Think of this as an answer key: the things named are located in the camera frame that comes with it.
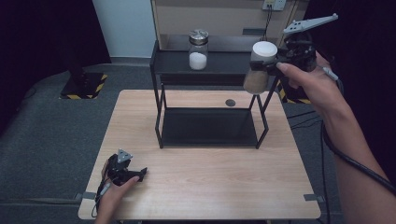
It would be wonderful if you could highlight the white wall power outlet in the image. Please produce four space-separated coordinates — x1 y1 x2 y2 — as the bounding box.
262 0 288 12

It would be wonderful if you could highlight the light wooden cabinet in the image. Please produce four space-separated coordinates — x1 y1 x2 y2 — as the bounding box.
150 0 310 54

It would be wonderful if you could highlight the black outlet cable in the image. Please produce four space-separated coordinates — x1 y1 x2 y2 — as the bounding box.
262 5 275 43

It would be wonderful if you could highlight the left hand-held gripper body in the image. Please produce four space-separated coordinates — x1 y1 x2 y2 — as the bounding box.
106 148 138 187

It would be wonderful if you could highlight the right hand-held gripper cable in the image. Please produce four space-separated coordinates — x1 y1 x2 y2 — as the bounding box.
320 65 396 195

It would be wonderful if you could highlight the glass jar with white lid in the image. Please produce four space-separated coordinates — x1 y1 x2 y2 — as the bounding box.
242 40 279 95

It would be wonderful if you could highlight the grey cabinet label strip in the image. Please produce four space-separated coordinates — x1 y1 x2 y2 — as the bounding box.
242 28 267 36

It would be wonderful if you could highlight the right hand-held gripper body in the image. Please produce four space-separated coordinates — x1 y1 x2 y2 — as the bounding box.
277 13 339 73

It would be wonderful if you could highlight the long black floor cable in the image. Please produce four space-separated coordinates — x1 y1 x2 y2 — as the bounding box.
286 110 332 224

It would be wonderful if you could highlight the glass jar with silver lid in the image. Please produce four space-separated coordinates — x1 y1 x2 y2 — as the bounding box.
188 28 210 72

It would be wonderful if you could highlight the black metal shelf rack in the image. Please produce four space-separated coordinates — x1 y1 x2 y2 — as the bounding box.
148 39 285 150

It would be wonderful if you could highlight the person's right hand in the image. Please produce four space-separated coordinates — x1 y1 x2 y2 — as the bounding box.
276 50 346 119

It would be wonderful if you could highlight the black curtain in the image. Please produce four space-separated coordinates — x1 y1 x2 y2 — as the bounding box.
0 0 112 142
303 0 396 188

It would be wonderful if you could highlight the black stand with striped base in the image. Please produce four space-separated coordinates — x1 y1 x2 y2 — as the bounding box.
276 78 312 105
59 46 108 101

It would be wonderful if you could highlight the person's left hand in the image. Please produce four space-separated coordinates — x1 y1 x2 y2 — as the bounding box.
98 161 140 217

